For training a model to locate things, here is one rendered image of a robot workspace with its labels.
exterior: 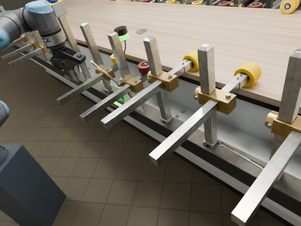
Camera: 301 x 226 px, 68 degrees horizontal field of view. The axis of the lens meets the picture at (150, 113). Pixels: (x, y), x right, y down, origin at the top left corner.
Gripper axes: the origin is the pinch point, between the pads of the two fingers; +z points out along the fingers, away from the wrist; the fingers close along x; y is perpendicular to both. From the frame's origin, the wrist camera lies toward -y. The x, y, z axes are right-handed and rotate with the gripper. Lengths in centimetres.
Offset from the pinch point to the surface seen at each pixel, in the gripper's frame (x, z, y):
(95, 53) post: -21.9, -3.9, 2.5
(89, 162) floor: -11, 93, 44
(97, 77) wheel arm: -15.2, 7.3, 1.4
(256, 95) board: -1, 3, -80
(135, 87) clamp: -7.3, 7.0, -26.4
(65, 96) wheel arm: 3.4, 7.5, 9.8
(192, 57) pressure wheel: -15, -5, -54
